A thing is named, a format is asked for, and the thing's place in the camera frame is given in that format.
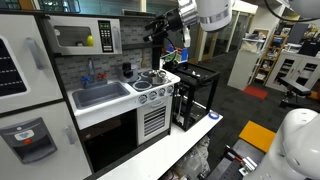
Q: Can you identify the yellow toy fruit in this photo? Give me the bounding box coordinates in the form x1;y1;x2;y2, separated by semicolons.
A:
86;34;95;47

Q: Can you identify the white cabinet with glass doors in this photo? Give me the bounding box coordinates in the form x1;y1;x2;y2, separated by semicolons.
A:
264;49;320;94

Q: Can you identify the gray toy pot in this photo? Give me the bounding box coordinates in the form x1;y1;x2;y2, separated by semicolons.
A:
116;62;140;84

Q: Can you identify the white box cabinet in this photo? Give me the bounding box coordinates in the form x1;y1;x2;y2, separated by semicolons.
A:
227;49;263;92

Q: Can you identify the black bench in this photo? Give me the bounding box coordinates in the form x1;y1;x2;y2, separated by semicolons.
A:
276;76;313;109

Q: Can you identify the white striped toy oven door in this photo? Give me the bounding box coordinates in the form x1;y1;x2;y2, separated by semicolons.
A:
136;96;174;146

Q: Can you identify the black white toy kitchen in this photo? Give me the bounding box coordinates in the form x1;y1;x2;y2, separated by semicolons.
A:
0;9;182;180

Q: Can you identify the blue electronics mount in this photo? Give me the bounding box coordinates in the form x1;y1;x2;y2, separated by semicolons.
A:
165;43;190;63

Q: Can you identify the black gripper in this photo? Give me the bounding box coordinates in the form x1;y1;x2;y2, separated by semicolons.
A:
143;8;184;43

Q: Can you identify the white fridge door with dispenser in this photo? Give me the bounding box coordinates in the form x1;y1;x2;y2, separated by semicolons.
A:
0;101;93;180

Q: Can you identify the yellow floor mat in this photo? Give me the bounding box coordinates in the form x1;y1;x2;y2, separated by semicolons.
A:
238;120;278;154

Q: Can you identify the black box device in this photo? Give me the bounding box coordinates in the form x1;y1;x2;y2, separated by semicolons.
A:
297;39;320;58

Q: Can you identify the wooden shelf unit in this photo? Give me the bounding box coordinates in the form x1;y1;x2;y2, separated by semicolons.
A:
252;33;288;84

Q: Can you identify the gray machine under table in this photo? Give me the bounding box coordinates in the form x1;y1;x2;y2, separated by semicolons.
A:
171;134;212;180

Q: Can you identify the gray plastic sink basin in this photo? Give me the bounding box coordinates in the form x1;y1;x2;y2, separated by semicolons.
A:
71;81;131;111

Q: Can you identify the red floor mat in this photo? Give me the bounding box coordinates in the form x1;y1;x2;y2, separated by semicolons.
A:
242;85;270;101

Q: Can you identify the blue tape roll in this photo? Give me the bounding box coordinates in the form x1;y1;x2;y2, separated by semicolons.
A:
207;110;221;121

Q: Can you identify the black clamp with orange handle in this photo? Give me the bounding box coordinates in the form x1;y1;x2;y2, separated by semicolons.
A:
222;144;258;177

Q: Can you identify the silver toy pot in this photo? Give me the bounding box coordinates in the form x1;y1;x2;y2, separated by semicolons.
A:
143;69;168;85

